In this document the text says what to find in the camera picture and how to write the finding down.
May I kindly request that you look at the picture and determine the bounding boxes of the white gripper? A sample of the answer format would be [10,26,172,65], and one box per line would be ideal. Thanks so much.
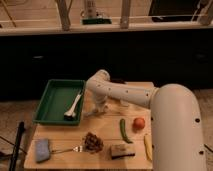
[83,94,108,117]

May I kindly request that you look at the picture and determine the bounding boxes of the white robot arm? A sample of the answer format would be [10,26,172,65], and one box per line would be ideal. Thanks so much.
[86,69,207,171]

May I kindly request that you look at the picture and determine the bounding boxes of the green chili pepper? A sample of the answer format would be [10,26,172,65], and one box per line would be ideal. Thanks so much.
[120,118,133,144]

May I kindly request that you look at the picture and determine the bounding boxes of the green plastic tray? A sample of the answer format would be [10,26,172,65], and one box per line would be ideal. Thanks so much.
[34,79,85,126]

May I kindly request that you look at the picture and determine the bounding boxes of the silver fork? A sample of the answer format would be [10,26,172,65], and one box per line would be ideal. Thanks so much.
[51,146,83,154]

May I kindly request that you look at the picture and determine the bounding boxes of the red tomato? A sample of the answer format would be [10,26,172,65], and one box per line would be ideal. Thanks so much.
[133,117,145,130]

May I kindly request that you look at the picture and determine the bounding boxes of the yellow banana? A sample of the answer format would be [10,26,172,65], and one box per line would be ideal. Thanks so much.
[144,134,153,161]

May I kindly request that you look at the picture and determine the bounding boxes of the black pole stand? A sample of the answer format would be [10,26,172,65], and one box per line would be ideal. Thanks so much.
[9,121,25,171]

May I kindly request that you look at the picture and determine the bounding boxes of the white bottle on green base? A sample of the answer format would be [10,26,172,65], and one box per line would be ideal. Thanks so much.
[81,0,112,25]

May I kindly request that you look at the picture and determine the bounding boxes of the black monitor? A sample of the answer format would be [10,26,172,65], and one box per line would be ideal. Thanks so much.
[149,0,199,22]

